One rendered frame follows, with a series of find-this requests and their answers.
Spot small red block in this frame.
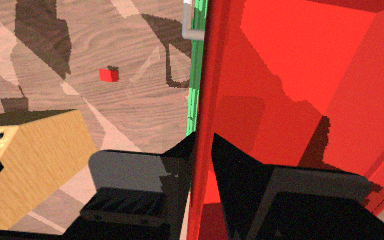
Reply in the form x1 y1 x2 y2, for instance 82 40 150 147
99 69 118 82

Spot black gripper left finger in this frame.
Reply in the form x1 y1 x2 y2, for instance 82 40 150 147
88 131 196 240

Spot green plastic tray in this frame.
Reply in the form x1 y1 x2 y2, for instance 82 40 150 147
186 0 207 137

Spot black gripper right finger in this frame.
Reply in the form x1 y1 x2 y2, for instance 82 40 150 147
211 133 371 240

